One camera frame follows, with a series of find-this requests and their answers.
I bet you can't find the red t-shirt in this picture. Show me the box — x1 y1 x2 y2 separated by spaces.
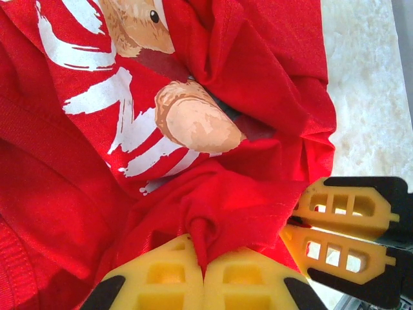
0 0 338 310

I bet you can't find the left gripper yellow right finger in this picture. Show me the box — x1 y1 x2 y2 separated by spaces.
203 247 329 310

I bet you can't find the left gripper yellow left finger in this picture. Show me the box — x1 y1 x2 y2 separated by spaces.
79 232 205 310

